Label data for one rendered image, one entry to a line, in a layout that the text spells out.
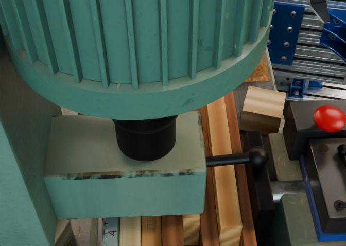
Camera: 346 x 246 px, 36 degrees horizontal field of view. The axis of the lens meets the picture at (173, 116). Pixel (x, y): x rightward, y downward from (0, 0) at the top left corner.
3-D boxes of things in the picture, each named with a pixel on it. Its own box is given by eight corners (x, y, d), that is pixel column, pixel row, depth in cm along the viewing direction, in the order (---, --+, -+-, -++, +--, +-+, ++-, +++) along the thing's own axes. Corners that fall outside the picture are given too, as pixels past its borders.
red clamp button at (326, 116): (348, 134, 49) (351, 126, 48) (315, 135, 49) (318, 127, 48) (340, 109, 51) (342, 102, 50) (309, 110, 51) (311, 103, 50)
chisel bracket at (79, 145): (204, 223, 50) (208, 172, 44) (55, 229, 50) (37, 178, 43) (198, 160, 55) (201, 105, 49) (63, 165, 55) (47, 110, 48)
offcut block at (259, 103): (281, 112, 66) (286, 92, 63) (276, 138, 63) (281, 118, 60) (245, 105, 67) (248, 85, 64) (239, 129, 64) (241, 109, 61)
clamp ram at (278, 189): (322, 254, 53) (344, 207, 46) (248, 257, 53) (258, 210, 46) (304, 179, 59) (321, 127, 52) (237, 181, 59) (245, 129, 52)
